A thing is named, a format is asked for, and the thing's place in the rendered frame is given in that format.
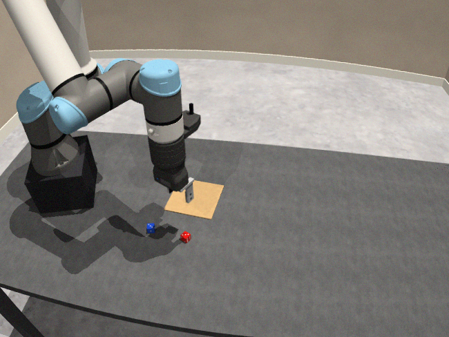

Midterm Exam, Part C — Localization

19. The red die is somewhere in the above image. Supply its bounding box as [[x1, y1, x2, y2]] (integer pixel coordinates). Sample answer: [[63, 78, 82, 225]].
[[180, 231, 191, 243]]

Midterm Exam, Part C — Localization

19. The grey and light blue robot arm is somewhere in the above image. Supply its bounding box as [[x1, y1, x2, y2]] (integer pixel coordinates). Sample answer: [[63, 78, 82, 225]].
[[2, 0, 182, 176]]

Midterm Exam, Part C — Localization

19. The blue die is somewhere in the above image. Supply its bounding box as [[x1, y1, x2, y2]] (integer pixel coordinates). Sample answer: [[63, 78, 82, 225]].
[[146, 223, 155, 233]]

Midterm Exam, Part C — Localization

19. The tan square mat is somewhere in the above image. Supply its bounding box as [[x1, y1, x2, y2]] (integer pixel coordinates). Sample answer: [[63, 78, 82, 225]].
[[164, 180, 224, 220]]

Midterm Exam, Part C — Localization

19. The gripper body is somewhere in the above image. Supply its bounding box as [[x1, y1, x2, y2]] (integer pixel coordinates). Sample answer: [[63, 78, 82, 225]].
[[146, 103, 201, 192]]

